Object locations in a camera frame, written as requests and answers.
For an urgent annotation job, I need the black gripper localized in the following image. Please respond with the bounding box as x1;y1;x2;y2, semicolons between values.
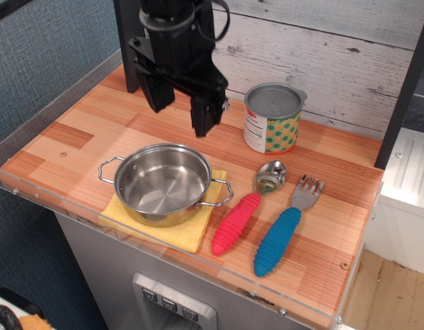
129;13;230;138

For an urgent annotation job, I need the small stainless steel pot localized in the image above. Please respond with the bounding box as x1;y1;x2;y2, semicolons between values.
98;143;233;228

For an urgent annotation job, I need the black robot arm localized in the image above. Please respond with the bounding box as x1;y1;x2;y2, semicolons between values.
129;1;229;138

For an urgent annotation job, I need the yellow dish towel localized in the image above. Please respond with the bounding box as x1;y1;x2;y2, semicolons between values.
98;168;229;254

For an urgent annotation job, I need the toy food can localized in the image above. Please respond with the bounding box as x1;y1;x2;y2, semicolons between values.
244;82;307;155

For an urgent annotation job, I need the silver button control panel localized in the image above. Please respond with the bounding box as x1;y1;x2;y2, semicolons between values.
132;272;218;329

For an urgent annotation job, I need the orange object bottom left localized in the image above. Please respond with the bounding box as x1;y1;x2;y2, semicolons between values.
19;314;52;330

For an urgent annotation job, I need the black vertical post left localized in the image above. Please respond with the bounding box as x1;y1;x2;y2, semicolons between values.
113;0;145;93

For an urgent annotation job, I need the black vertical post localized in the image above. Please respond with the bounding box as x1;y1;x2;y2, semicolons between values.
113;0;145;93
374;24;424;170

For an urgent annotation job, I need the red handled spoon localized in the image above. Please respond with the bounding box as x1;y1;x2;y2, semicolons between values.
211;160;287;256

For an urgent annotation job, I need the blue handled fork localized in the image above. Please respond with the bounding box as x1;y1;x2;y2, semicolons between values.
253;175;324;277

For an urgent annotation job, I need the black vertical post right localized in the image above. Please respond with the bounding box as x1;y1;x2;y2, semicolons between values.
374;24;424;170

